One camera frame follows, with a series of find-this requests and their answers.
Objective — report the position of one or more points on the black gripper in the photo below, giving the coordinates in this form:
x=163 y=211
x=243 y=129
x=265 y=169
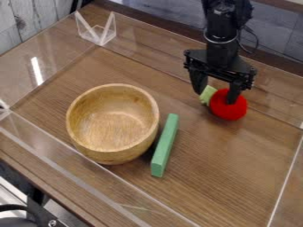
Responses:
x=238 y=73

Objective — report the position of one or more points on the red plush strawberry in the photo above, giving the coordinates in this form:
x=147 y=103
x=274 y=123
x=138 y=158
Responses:
x=215 y=100

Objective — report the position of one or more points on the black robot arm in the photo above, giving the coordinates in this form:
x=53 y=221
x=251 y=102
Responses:
x=219 y=60

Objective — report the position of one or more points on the green rectangular block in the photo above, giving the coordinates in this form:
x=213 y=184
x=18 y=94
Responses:
x=165 y=145

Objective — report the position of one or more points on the wooden bowl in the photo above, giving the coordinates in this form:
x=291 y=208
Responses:
x=113 y=123

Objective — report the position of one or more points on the clear acrylic tray wall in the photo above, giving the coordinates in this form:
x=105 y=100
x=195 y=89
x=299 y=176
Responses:
x=235 y=171

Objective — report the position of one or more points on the black clamp bracket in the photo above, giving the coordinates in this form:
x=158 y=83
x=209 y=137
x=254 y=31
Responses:
x=43 y=217

